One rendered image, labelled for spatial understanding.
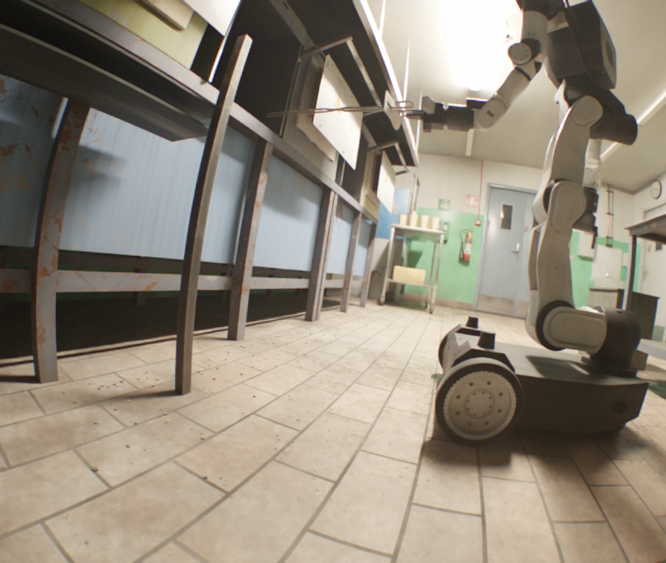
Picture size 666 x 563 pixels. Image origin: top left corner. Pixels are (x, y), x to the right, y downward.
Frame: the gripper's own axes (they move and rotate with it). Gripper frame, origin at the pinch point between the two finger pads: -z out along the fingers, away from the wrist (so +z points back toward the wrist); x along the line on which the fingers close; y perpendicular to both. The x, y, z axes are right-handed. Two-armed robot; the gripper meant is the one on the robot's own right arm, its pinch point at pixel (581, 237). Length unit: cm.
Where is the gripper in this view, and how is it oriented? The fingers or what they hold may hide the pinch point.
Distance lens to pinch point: 132.2
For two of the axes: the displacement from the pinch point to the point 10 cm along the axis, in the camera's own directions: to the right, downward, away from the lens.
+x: -4.7, -2.7, 8.4
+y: -8.6, -0.7, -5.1
